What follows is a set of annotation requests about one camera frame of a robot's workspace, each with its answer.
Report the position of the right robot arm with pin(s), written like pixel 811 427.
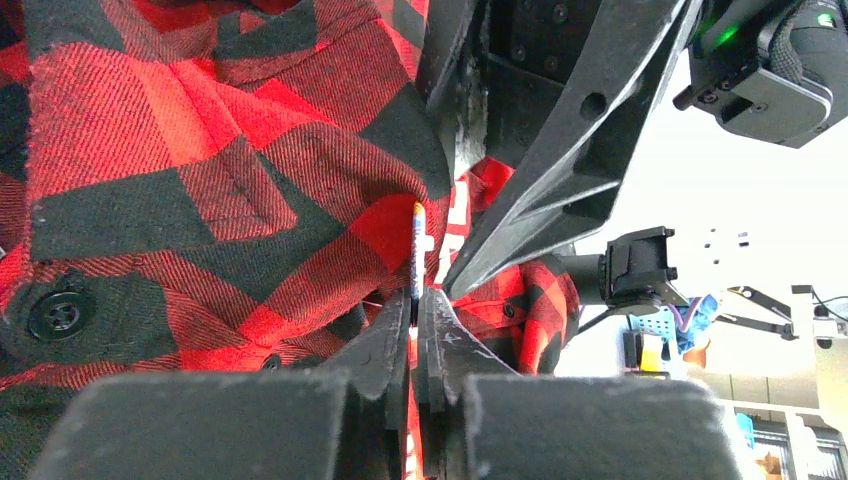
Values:
pixel 772 71

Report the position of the small round brooch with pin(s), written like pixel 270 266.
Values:
pixel 422 243

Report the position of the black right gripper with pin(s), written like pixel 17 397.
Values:
pixel 558 90

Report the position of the red black plaid shirt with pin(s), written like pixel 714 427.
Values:
pixel 207 186

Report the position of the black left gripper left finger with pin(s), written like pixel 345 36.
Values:
pixel 344 419

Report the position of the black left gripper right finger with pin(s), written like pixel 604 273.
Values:
pixel 480 419

